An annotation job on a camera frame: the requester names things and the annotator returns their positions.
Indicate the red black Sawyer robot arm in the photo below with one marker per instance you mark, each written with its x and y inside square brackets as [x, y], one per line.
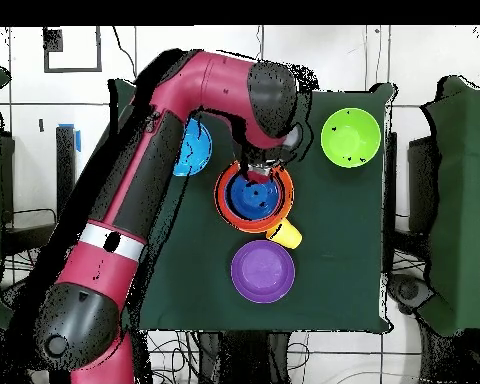
[208, 84]

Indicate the black metal stand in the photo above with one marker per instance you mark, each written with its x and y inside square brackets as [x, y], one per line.
[66, 168]

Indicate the red plastic bowl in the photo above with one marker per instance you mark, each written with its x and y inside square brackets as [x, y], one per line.
[222, 200]

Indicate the dark green table cloth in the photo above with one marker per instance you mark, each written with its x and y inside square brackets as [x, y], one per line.
[336, 248]

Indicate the green plastic bowl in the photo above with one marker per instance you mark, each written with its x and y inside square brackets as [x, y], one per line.
[350, 138]

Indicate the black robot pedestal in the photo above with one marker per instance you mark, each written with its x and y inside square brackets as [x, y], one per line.
[240, 360]

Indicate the light blue plastic bowl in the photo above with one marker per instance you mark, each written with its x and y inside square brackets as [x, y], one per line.
[196, 148]

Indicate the yellow plastic cup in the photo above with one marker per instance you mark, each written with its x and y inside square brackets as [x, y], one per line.
[288, 236]

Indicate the black square floor frame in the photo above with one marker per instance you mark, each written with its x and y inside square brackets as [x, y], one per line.
[46, 60]

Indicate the small dark blue bowl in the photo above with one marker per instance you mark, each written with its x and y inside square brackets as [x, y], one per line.
[252, 198]

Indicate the large orange plastic bowl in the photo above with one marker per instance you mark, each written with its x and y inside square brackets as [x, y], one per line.
[290, 192]

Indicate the purple plastic bowl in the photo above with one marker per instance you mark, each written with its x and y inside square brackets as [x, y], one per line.
[262, 272]

